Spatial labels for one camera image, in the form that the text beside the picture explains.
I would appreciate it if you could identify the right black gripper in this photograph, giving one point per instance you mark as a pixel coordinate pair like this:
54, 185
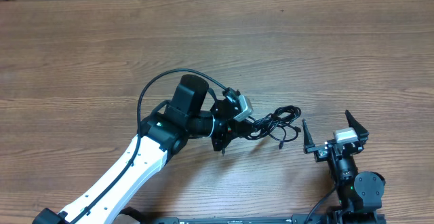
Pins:
319, 151

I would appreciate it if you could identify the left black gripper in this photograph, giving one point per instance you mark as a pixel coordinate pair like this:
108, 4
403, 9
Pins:
229, 129

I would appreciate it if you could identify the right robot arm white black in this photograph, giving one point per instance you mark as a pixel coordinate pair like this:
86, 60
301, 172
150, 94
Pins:
355, 196

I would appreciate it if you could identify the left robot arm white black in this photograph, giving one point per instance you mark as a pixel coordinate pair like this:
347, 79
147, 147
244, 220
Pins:
160, 136

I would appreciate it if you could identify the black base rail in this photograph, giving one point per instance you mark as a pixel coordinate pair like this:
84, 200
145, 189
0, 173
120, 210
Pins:
131, 215

